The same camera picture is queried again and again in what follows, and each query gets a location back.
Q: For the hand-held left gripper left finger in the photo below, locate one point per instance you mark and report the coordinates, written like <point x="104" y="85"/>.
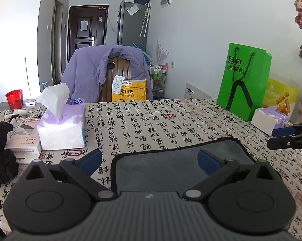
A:
<point x="90" y="161"/>

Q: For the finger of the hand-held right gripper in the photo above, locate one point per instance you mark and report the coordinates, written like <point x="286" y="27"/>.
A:
<point x="284" y="143"/>
<point x="283" y="131"/>

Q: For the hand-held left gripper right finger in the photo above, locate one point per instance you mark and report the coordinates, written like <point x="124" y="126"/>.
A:
<point x="208" y="162"/>

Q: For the grey towel with black edge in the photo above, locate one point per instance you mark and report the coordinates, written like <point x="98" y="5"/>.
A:
<point x="163" y="163"/>

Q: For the small purple tissue pack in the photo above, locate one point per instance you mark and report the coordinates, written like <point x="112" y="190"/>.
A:
<point x="267" y="119"/>

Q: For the yellow-green printed bag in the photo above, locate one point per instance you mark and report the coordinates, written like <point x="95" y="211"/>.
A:
<point x="281" y="93"/>

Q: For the large purple tissue pack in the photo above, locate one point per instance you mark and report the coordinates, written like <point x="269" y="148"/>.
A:
<point x="61" y="128"/>

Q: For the green paper shopping bag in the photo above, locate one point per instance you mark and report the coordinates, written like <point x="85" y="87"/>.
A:
<point x="243" y="80"/>

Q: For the calligraphy printed tablecloth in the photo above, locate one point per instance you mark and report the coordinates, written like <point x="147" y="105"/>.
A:
<point x="145" y="125"/>

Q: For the white floor panel box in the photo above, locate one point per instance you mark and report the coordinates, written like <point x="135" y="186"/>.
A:
<point x="196" y="91"/>

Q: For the white flat carton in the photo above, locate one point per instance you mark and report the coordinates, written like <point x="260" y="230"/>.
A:
<point x="20" y="139"/>

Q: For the yellow paper delivery bag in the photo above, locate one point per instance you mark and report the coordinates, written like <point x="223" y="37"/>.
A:
<point x="133" y="90"/>

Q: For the black cloth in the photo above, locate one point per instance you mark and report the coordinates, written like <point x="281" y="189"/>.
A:
<point x="2" y="155"/>

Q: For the white remote control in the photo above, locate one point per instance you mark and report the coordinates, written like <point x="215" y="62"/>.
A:
<point x="15" y="113"/>

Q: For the purple padded jacket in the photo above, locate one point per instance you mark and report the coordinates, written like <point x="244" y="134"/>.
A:
<point x="88" y="67"/>

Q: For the metal storage rack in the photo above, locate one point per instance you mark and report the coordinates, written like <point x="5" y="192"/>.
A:
<point x="159" y="80"/>

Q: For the red plastic bucket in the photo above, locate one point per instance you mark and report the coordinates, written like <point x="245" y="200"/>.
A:
<point x="14" y="99"/>

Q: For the wooden chair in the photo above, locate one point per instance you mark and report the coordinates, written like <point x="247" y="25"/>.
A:
<point x="120" y="67"/>

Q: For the thin floor mop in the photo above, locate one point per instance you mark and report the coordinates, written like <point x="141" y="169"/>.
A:
<point x="27" y="80"/>

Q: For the pale purple dried grass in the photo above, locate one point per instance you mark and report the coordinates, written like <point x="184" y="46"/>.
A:
<point x="162" y="51"/>

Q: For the dark brown door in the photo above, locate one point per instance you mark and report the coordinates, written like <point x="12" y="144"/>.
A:
<point x="88" y="25"/>

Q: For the grey refrigerator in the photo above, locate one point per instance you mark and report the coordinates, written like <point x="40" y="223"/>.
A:
<point x="132" y="27"/>

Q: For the folded clear umbrella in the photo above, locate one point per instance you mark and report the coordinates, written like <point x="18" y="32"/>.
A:
<point x="145" y="20"/>

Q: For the white wall socket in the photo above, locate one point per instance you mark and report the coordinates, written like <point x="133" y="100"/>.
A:
<point x="173" y="64"/>

